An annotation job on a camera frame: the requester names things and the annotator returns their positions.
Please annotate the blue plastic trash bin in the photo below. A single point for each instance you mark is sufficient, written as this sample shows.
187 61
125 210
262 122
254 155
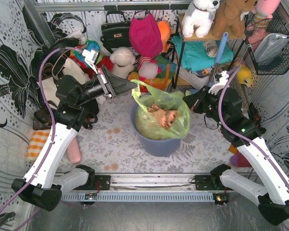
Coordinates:
157 148

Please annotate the wooden metal shelf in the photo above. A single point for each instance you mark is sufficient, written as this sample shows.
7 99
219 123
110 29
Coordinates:
209 36

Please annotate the silver foil pouch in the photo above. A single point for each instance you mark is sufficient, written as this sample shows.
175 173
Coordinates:
270 46

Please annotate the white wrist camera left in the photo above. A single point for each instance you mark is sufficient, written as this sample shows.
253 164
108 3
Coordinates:
90 58

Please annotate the pink cylindrical pillow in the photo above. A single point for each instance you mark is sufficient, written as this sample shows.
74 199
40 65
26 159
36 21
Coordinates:
73 152

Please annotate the white shoe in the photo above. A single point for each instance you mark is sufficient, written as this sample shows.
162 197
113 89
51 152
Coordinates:
185 78

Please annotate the black leather handbag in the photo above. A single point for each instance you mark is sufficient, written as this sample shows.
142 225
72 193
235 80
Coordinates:
115 35

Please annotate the pink plush toy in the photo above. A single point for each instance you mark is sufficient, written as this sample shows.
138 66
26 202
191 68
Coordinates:
263 12

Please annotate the magenta cloth bag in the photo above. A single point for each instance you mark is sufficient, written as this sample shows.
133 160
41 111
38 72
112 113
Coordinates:
145 37

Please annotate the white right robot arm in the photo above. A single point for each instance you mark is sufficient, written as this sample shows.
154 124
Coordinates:
272 195

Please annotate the cream canvas tote bag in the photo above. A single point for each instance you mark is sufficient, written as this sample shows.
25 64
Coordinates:
59 69

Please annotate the brown teddy bear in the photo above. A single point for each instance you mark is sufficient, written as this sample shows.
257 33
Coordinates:
231 14

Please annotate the white fluffy plush dog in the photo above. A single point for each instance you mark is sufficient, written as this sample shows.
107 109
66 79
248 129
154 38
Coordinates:
123 62

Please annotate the yellow plush duck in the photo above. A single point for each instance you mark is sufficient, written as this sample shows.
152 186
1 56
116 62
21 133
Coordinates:
244 75

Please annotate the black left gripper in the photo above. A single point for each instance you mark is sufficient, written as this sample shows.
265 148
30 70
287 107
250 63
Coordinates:
106 83

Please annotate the black orange butterfly toy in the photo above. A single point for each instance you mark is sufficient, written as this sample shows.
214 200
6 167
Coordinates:
254 116

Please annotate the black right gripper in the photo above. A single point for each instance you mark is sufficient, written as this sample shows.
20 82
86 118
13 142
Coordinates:
195 102

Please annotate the purple red plush toy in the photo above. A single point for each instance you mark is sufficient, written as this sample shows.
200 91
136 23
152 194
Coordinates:
238 160

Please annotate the brown patterned leather bag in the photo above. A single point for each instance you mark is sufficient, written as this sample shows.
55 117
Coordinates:
42 120

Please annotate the white pink plush doll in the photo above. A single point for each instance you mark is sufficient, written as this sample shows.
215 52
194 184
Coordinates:
148 68

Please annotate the grey checked plush ball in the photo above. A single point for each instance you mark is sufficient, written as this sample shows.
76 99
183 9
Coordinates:
211 48

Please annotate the orange white checkered cloth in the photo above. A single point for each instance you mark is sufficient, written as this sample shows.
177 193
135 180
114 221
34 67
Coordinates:
36 144

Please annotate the orange plush toy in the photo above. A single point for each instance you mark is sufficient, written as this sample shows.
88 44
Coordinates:
165 33

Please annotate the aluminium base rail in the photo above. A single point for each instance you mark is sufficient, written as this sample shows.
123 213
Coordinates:
140 187

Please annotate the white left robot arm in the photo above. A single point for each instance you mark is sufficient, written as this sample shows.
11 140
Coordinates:
40 186

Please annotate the black wire basket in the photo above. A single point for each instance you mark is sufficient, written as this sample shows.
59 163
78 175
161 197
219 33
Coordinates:
278 65

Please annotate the red folded cloth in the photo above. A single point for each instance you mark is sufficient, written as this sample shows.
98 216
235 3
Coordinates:
104 61

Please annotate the white grey plush dog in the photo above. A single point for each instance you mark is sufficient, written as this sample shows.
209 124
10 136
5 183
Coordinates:
199 17

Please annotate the crumpled brown printed paper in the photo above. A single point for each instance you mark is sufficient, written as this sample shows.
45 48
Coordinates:
164 117

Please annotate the green plastic trash bag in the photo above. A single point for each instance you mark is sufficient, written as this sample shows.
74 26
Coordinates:
145 96

